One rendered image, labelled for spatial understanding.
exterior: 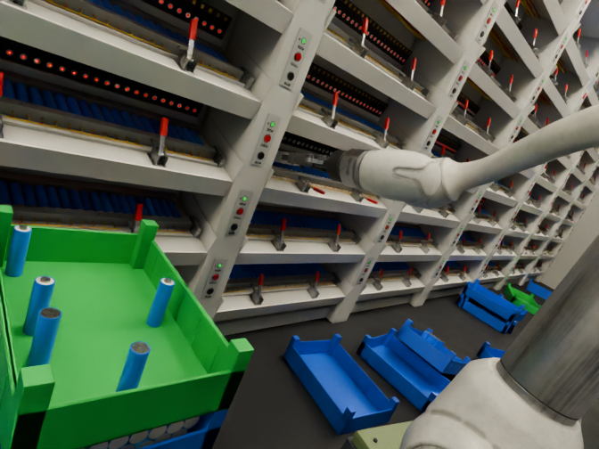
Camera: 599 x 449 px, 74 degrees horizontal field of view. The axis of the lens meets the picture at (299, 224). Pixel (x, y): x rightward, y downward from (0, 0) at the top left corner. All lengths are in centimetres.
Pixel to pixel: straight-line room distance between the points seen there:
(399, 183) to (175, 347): 52
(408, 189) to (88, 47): 60
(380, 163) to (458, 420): 49
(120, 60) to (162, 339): 46
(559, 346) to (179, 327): 45
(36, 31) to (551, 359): 79
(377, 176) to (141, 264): 48
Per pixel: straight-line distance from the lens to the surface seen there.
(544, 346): 55
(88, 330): 52
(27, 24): 73
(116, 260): 66
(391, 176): 82
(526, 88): 214
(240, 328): 131
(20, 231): 57
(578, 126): 77
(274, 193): 103
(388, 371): 146
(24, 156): 77
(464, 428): 55
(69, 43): 74
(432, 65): 152
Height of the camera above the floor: 72
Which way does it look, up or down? 16 degrees down
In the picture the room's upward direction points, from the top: 23 degrees clockwise
